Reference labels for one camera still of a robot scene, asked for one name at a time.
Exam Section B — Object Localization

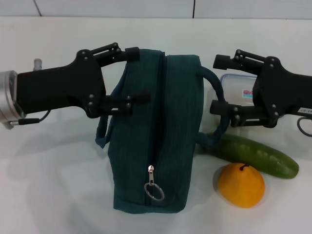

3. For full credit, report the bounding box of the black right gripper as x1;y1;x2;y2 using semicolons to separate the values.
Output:
210;49;312;129

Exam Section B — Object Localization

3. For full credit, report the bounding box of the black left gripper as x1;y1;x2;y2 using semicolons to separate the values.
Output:
17;42;151;120

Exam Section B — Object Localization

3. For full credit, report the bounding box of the right gripper grey cable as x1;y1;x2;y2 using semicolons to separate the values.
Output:
296;116;312;137

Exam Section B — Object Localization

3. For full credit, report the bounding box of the orange yellow pear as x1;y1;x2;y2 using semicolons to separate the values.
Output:
217;162;266;209

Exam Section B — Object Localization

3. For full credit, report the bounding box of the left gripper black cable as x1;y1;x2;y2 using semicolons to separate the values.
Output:
11;109;52;126

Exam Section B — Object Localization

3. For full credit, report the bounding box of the green cucumber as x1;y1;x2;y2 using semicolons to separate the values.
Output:
197;133;300;180

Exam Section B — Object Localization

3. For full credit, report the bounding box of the clear plastic lunch box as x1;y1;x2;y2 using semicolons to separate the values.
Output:
220;73;258;108

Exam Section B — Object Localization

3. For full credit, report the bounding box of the dark blue fabric bag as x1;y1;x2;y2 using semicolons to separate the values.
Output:
95;48;231;216

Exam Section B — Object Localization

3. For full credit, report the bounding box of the metal zipper pull with ring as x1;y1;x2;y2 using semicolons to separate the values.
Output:
143;165;165;202

